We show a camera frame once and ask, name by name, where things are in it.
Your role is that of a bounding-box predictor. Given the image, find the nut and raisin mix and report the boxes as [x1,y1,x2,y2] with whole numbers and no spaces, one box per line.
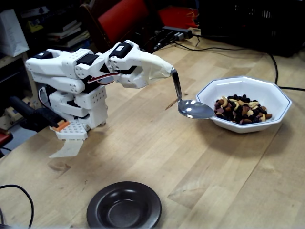
[213,94,273,125]

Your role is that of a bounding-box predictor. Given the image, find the stacked books pile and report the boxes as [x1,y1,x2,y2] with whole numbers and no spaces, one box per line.
[46,20,91,48]

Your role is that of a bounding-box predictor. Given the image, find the black power cable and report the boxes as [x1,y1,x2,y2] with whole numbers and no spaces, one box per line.
[175,40,305,92]

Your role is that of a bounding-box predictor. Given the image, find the dark brown plate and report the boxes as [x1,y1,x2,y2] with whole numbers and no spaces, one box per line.
[86,181,162,229]

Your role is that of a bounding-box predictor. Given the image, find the red chair with wooden frame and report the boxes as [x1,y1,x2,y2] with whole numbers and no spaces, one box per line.
[80,0,155,52]

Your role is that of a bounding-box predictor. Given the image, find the light wooden shelf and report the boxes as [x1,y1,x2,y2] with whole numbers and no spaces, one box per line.
[0,52,40,109]

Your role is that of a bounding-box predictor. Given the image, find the small yellow box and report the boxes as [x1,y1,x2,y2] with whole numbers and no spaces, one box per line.
[27,20,43,33]

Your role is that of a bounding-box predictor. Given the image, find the beige masking tape wrap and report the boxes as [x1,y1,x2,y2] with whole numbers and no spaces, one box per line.
[141,52,173,85]

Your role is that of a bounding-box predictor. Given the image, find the white octagonal bowl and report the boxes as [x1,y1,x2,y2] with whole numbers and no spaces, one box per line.
[195,76,293,134]

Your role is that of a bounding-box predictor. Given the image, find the cream plastic device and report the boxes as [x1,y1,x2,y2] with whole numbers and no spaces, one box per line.
[0,106,26,131]

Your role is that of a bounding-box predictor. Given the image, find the red upholstered seat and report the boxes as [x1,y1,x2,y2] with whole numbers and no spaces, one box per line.
[158,7,200,29]

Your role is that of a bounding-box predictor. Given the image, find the bent metal spoon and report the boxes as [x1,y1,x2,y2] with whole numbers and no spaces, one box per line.
[170,67,216,120]

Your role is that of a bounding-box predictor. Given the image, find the thin black cable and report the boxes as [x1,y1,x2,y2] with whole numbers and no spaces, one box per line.
[0,184,35,229]

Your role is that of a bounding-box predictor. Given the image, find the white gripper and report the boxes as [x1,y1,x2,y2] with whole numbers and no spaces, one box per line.
[108,40,173,89]

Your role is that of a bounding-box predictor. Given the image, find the white cardboard box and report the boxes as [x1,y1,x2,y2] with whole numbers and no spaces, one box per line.
[0,9,30,57]

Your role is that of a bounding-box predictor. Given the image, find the black multi-port hub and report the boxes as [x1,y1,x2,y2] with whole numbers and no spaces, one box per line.
[154,25,194,41]

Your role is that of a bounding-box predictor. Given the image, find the black clamp with orange trigger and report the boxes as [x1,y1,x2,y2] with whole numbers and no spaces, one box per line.
[9,96,70,131]

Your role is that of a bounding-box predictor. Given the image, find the black plastic crate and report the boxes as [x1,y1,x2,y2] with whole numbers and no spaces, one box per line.
[199,0,305,58]

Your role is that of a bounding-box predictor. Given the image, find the small red padded stool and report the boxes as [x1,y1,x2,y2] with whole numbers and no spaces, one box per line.
[0,130,14,146]

